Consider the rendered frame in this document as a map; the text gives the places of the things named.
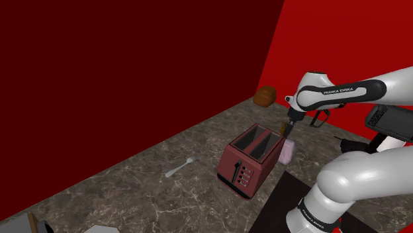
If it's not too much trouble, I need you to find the black loop-shaped tool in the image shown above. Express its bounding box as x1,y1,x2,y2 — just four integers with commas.
309,109,331,128

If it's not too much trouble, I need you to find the silver fork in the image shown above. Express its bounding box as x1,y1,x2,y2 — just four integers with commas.
164,156,199,179

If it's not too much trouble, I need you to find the red two-slot toaster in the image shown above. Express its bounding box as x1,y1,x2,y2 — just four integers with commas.
216,122,287,201

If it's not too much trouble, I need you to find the brown bread loaf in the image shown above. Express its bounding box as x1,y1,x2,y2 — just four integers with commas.
252,85,278,109

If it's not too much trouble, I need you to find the grey box with brown edge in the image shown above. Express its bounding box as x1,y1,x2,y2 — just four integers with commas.
0,212,56,233

